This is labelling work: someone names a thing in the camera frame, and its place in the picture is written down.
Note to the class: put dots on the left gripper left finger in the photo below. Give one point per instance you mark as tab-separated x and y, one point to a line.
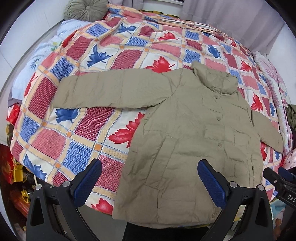
42	221

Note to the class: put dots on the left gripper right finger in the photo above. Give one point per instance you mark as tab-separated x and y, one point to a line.
256	222

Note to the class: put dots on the olive green puffer jacket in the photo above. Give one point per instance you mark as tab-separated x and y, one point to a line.
192	114

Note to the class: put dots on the red clutter beside bed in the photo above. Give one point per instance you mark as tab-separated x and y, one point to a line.
15	179

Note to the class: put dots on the dark green cloth at edge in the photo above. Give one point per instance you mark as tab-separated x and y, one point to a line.
291	116

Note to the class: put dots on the light blue floral pillow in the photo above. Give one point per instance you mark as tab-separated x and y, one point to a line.
37	54

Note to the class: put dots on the round green pleated cushion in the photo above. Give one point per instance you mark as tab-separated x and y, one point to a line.
86	10

